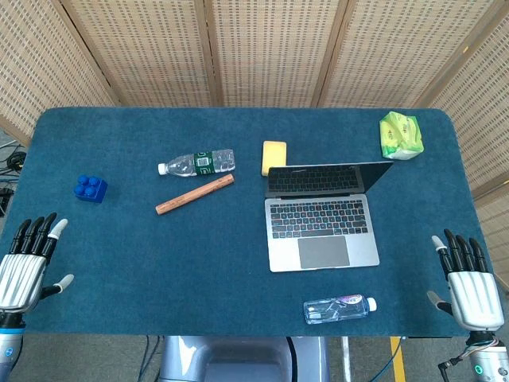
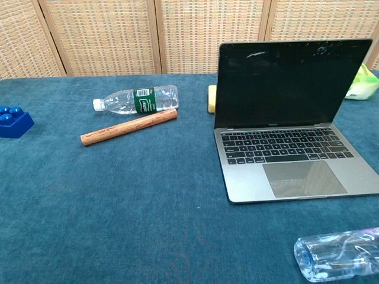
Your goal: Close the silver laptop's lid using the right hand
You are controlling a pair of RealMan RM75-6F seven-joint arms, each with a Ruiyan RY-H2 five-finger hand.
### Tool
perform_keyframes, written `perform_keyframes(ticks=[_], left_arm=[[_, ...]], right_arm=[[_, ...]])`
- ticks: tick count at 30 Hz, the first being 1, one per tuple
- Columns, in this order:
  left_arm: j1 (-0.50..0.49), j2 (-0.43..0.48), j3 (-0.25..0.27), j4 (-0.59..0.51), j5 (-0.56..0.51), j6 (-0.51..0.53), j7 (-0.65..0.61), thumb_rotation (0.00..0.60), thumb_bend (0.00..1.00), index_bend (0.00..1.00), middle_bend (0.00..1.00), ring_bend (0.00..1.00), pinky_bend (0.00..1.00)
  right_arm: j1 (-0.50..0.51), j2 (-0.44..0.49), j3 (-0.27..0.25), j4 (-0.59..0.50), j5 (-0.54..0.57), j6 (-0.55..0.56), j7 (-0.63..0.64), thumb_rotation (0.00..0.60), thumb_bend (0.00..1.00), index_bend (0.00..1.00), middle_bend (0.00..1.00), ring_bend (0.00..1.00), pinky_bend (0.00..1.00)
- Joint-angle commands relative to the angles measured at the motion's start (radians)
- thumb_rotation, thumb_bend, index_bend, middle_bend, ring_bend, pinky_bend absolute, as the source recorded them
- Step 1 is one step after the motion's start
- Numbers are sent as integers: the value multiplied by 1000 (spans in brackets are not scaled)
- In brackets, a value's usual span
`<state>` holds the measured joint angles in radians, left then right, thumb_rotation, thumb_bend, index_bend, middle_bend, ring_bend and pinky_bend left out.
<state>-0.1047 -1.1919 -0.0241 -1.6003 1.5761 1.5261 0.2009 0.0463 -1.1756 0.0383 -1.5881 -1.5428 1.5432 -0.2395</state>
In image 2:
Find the grey laptop computer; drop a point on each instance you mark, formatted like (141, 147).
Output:
(278, 88)

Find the yellow sponge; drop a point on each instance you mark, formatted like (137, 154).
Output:
(211, 99)

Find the wooden rolling pin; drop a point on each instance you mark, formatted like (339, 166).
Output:
(127, 127)

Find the clear green-label water bottle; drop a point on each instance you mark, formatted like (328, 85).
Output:
(134, 100)

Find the blue tablecloth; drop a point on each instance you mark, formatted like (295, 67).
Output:
(118, 192)

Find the woven rattan folding screen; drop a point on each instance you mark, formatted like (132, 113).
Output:
(118, 35)

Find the blue toy building block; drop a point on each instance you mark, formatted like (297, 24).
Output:
(13, 122)

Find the green tissue pack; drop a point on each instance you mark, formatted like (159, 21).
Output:
(362, 85)

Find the clear purple-label bottle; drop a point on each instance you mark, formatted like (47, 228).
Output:
(337, 256)

